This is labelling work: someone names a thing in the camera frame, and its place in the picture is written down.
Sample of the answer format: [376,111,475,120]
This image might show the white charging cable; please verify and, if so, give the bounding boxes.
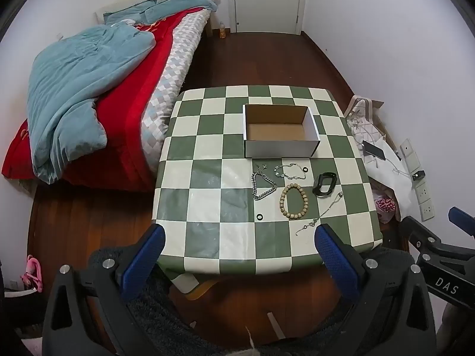
[385,155,414,178]

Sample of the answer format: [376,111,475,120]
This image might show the wooden bead bracelet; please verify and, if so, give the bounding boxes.
[279,183,309,220]

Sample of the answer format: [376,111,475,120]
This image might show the cardboard box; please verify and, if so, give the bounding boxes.
[243,104,321,158]

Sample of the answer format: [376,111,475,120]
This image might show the thick silver chain necklace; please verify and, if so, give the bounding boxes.
[252,171,278,201]

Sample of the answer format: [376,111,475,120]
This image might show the grey checkered bed sheet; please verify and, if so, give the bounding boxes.
[141,9,212,173]

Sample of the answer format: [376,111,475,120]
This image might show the green checkered tablecloth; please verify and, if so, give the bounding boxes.
[153,85,384,301]

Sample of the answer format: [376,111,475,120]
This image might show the pink slippers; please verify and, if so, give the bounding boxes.
[20,255,43,292]

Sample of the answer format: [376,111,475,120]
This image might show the black bangle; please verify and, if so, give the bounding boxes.
[312,171,338,196]

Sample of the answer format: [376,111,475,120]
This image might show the blue pillow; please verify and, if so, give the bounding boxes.
[103,0,219,26]

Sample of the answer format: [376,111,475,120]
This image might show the grid pattern tote bag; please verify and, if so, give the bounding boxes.
[345,96,387,145]

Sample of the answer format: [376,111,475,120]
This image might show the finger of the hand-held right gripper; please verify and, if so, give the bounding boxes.
[448,206,475,236]
[398,215,451,256]

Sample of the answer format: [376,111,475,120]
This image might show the red blanket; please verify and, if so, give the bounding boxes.
[2,9,203,193]

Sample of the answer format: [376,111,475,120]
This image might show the white door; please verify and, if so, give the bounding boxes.
[227,0,308,34]

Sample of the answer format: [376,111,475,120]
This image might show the black smartphone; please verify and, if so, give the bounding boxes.
[362,140,387,161]

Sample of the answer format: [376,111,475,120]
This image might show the thin silver necklace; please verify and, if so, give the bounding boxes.
[296,192,344,236]

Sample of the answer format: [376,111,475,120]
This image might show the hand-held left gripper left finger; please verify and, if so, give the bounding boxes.
[42,223,166,356]

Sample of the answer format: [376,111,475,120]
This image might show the blue duvet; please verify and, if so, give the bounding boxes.
[27,26,156,184]

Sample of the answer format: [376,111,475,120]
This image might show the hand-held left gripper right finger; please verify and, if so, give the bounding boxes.
[313,223,438,356]

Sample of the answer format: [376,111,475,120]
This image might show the silver beaded bracelet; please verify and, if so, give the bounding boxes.
[274,163,304,180]

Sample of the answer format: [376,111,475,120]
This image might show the pink printed bag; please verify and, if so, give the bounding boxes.
[373,189,399,225]

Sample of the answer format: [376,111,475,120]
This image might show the wall socket strip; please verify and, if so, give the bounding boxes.
[400,139,435,221]

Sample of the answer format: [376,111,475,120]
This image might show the white paper bag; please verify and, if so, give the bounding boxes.
[362,133,412,223]

